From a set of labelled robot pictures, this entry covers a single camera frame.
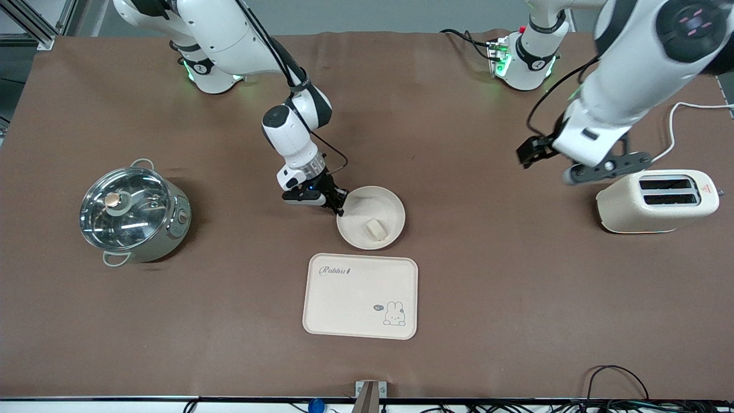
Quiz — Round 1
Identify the cream round bowl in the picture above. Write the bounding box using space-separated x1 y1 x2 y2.
336 186 406 251

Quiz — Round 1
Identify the white two-slot toaster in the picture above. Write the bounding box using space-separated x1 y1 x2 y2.
596 169 724 234

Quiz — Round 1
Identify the circuit board with green light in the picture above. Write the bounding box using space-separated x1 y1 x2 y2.
486 37 512 78

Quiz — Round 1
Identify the cream rabbit print tray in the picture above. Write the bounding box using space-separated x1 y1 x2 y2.
302 253 419 340

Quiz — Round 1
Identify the glass pot lid with knob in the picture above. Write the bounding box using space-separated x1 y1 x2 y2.
79 167 173 248

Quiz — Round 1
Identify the brown table mat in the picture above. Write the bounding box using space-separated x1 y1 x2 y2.
0 30 734 400

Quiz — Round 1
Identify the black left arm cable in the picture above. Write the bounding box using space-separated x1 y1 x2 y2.
526 54 600 138

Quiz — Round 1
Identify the white toaster power cable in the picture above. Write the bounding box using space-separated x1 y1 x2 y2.
650 102 734 165

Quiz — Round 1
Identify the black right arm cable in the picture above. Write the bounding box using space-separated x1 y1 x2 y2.
232 0 349 176

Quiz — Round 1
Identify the steel pot with grey handles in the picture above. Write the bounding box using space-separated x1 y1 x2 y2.
79 159 192 268

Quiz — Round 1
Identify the black cable at arm base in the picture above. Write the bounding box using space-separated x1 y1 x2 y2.
439 28 495 61

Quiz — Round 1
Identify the grey metal table bracket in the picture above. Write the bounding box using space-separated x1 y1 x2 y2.
354 380 388 413

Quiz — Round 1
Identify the black looped floor cable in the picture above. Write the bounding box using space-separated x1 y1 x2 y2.
582 365 651 405

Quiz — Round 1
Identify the aluminium frame profile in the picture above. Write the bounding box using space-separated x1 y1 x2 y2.
0 0 78 49

